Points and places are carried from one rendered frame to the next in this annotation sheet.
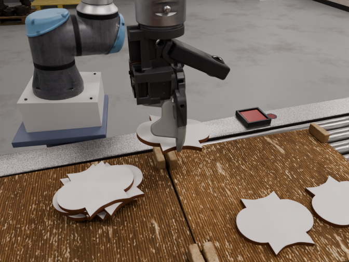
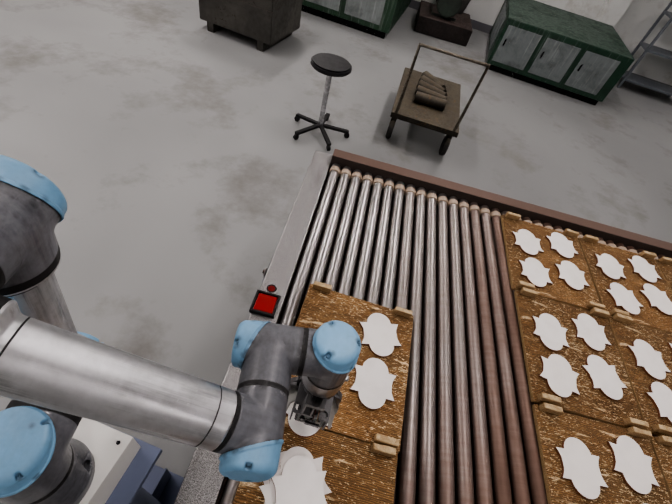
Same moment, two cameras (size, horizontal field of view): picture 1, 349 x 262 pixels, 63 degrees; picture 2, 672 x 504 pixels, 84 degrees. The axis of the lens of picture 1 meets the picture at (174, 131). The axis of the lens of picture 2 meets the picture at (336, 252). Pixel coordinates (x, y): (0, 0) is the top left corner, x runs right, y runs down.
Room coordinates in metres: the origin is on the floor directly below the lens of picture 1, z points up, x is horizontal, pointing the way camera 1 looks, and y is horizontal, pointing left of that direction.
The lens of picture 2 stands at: (0.42, 0.30, 1.91)
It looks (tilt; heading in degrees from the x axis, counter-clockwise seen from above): 48 degrees down; 285
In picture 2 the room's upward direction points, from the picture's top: 17 degrees clockwise
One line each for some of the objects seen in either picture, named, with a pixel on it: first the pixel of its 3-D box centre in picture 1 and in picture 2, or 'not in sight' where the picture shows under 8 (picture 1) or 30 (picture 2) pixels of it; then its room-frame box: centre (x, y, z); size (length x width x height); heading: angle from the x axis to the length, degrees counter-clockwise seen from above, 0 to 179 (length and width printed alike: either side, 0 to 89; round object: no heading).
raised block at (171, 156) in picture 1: (171, 156); not in sight; (0.51, 0.01, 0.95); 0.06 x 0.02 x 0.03; 14
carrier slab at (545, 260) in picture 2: not in sight; (549, 258); (-0.09, -1.04, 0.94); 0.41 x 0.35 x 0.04; 106
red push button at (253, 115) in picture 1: (252, 117); (265, 304); (0.73, -0.23, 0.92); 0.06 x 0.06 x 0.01; 17
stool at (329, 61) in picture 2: not in sight; (325, 99); (1.66, -2.56, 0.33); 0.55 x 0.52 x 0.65; 12
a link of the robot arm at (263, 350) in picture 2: not in sight; (268, 356); (0.53, 0.08, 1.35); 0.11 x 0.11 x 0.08; 24
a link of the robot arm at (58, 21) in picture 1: (52, 35); (22, 451); (0.83, 0.35, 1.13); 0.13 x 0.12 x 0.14; 114
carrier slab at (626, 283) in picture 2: not in sight; (633, 282); (-0.43, -1.14, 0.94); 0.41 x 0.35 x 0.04; 107
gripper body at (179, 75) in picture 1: (157, 62); (316, 393); (0.45, 0.03, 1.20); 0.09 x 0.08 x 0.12; 105
